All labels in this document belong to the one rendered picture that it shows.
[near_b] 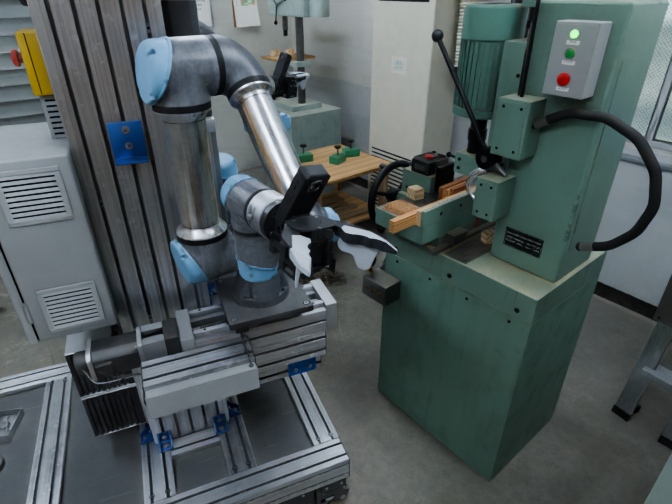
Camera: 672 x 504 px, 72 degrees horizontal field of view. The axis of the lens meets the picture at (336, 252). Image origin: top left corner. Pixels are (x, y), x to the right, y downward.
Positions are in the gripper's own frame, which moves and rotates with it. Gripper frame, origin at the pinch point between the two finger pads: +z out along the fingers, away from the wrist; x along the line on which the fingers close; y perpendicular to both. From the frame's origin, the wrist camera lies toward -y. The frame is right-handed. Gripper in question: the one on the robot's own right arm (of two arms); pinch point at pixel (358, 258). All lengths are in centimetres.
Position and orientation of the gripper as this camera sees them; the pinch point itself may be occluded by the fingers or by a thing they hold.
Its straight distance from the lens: 61.2
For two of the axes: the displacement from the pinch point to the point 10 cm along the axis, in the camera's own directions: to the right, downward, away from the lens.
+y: -1.1, 9.0, 4.2
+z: 6.0, 4.0, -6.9
